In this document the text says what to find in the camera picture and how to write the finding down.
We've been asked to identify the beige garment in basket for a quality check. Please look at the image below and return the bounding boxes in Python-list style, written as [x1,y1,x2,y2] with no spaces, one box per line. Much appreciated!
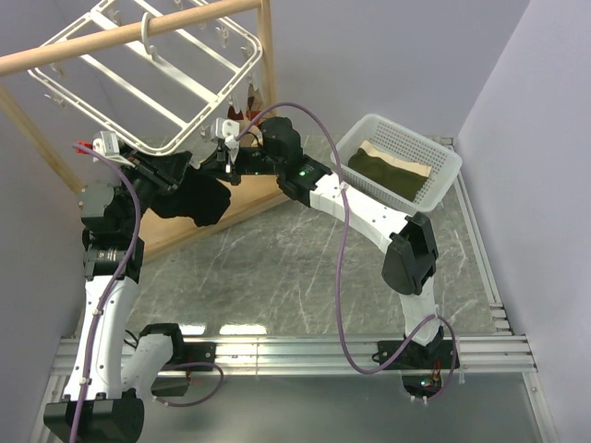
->
[360,140,432,178]

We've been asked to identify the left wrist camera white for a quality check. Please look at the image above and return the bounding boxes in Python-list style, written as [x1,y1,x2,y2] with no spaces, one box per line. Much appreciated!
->
[74,131,126,164]

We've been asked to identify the brown patterned sock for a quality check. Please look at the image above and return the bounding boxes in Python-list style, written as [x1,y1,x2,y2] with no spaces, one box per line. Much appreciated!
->
[225,74,265,124]

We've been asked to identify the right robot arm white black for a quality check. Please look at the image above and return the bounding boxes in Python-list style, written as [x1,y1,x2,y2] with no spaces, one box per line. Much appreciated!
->
[199,117,443,370]

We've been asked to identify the black underwear shorts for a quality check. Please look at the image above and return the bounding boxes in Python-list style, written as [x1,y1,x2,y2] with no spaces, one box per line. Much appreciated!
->
[151,166,231,227]

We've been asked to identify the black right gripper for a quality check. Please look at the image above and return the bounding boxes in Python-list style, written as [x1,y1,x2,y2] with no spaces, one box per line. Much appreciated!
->
[194,148,283,189]

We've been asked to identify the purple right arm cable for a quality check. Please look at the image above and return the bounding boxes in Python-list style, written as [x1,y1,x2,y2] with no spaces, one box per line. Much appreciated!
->
[235,102,458,402]

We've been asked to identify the white perforated plastic basket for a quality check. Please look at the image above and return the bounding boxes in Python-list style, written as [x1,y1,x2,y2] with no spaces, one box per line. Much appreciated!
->
[336,114,462,215]

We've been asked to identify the white plastic clip hanger frame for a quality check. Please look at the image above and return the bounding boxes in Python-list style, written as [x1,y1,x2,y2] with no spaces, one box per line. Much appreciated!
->
[28,17,263,155]

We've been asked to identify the wooden clothes rack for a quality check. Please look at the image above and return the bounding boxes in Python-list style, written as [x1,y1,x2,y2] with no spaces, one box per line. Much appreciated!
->
[0,0,287,259]

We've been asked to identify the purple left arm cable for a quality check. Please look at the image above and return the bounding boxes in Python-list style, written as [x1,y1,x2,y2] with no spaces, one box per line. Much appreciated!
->
[71,142,225,443]

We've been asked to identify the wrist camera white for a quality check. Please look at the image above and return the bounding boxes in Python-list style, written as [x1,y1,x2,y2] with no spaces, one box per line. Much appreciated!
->
[74,131,126,164]
[210,117,240,150]

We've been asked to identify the aluminium rail frame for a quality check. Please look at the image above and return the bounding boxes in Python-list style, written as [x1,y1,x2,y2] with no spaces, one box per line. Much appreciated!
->
[27,136,562,443]

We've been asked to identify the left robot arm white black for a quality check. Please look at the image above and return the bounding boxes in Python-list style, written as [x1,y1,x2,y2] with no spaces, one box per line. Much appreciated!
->
[42,143,191,442]

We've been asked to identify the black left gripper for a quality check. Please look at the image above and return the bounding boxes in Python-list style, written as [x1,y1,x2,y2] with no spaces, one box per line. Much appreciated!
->
[116,150,192,234]

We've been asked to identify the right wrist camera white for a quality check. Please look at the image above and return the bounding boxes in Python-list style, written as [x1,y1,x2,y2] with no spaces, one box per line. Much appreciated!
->
[210,117,240,150]

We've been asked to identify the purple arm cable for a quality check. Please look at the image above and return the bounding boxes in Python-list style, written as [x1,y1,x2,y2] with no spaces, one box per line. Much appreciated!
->
[235,102,458,402]
[71,142,225,443]

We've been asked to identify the dark green garment in basket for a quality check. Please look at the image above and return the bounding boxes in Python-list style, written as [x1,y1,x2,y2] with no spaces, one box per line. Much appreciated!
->
[347,148,428,201]

